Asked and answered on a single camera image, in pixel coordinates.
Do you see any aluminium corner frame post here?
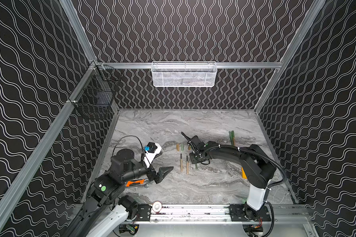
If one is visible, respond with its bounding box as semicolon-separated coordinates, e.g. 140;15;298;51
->
254;0;325;115

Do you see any white round knob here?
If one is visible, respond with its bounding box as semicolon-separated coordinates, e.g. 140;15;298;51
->
152;201;163;213

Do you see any white wire mesh basket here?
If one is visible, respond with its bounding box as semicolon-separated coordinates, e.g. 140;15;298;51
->
151;61;218;87

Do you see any yellow tape measure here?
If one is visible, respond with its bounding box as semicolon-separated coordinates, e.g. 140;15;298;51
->
241;168;247;179

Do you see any black wire mesh basket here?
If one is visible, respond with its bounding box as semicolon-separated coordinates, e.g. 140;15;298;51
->
72;63;124;120

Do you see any aluminium front rail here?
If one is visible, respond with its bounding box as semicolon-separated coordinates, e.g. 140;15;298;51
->
135;204;311;226

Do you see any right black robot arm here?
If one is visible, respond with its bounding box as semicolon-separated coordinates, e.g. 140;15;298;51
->
181;132;287;221

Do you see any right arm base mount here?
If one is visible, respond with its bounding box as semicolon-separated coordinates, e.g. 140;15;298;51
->
228;204;272;222

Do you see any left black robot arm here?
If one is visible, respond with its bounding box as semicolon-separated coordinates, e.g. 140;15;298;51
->
63;149;174;237

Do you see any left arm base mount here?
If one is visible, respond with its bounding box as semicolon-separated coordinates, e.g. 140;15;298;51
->
130;204;152;222

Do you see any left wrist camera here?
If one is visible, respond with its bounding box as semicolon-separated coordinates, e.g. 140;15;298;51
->
143;142;162;168

